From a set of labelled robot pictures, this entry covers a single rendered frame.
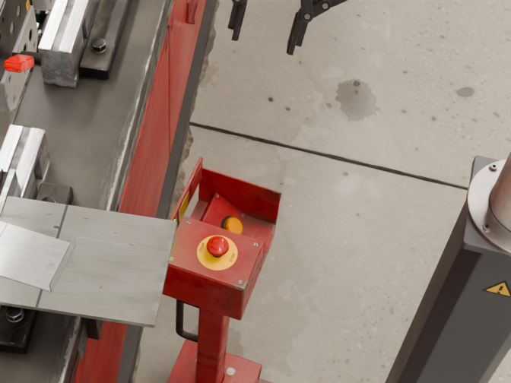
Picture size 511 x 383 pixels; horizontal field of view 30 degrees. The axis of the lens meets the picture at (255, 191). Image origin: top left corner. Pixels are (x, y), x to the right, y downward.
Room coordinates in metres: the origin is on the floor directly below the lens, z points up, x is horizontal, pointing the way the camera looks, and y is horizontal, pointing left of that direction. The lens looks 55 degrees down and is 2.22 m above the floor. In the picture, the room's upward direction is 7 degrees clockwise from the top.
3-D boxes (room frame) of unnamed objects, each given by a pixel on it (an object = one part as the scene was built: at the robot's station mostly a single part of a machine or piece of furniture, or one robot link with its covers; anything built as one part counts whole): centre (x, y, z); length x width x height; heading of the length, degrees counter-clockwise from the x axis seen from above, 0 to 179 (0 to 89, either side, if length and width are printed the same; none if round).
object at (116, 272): (0.71, 0.25, 1.00); 0.26 x 0.18 x 0.01; 88
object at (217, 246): (0.88, 0.05, 0.79); 0.04 x 0.04 x 0.04
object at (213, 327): (0.93, 0.05, 0.39); 0.05 x 0.05 x 0.54; 77
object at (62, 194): (0.75, 0.34, 0.89); 0.30 x 0.05 x 0.03; 178
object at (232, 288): (0.93, 0.05, 0.75); 0.20 x 0.16 x 0.18; 167
